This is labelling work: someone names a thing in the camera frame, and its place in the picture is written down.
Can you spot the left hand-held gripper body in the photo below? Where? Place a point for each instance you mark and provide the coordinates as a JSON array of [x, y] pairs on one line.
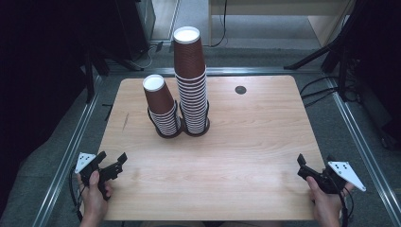
[[108, 173]]

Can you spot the black metal stand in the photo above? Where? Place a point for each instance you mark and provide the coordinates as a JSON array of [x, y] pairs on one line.
[[90, 75]]

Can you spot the black computer tower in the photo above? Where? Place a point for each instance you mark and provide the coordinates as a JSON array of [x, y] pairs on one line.
[[135, 25]]

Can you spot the person's left hand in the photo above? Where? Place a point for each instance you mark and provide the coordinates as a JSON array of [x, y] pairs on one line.
[[93, 201]]

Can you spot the tall stack of brown cups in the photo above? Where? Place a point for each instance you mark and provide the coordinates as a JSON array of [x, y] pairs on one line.
[[190, 91]]

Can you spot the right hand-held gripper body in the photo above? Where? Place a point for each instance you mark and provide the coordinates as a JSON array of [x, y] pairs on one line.
[[343, 171]]

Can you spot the short stack of brown cups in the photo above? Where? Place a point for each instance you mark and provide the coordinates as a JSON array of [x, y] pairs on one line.
[[159, 101]]

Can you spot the person's right hand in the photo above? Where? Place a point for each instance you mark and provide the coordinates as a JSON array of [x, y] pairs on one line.
[[327, 205]]

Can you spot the round dark table grommet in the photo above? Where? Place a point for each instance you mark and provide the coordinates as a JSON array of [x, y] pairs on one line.
[[240, 90]]

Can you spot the black tripod stand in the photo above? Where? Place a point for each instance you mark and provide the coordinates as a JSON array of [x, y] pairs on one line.
[[340, 41]]

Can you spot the dark curtain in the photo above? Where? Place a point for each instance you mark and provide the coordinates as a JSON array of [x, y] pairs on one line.
[[38, 78]]

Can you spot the light wooden cabinet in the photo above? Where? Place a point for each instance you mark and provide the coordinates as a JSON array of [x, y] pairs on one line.
[[324, 19]]

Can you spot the metal floor rail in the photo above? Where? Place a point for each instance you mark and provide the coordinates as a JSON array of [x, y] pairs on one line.
[[252, 70], [67, 157], [362, 148]]

